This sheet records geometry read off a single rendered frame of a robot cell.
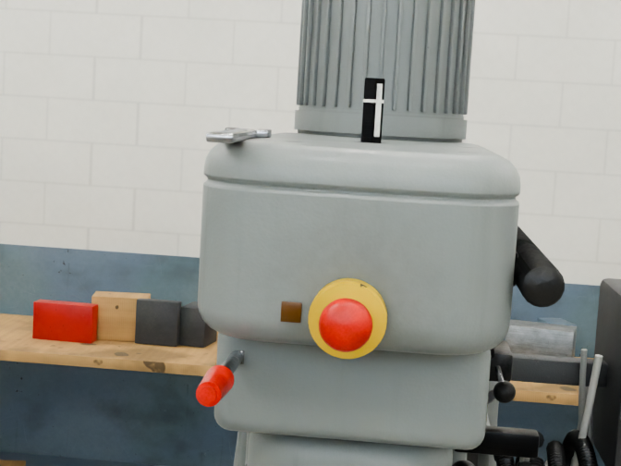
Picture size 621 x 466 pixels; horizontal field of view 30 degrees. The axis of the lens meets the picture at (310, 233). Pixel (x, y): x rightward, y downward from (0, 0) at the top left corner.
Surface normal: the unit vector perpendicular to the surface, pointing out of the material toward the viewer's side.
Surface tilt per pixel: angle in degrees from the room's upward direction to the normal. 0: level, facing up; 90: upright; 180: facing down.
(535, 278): 90
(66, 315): 90
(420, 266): 90
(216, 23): 90
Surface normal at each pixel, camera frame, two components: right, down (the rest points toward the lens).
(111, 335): 0.06, 0.11
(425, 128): 0.44, 0.12
